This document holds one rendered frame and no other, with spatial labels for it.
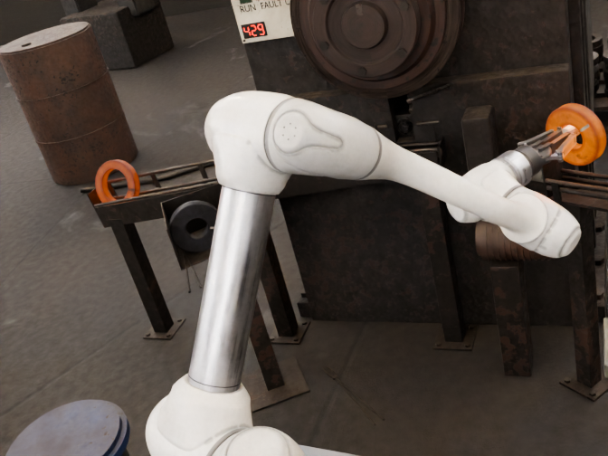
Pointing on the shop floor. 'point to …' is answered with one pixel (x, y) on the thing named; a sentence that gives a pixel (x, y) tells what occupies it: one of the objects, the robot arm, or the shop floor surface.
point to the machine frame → (512, 54)
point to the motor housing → (508, 295)
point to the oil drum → (69, 100)
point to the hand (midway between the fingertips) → (574, 128)
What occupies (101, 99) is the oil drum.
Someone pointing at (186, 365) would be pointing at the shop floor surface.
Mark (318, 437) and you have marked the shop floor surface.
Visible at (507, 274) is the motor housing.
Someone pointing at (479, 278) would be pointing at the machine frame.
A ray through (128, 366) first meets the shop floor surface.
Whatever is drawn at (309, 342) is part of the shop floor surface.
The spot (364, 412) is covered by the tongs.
